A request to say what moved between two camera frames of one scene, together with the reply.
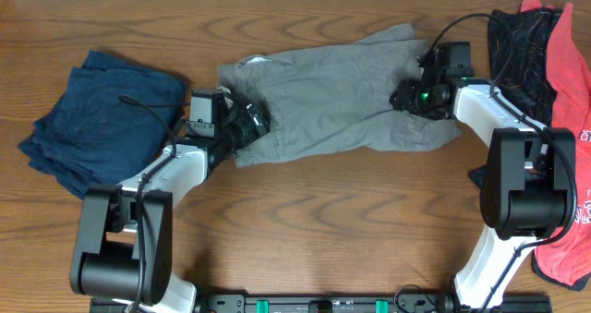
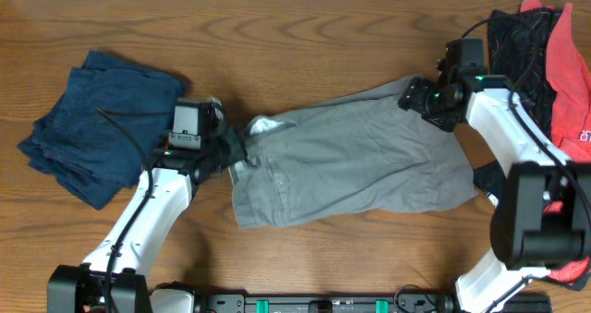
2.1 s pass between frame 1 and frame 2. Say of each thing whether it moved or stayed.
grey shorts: moved
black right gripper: stayed
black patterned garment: stayed
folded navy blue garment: stayed
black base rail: stayed
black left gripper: moved
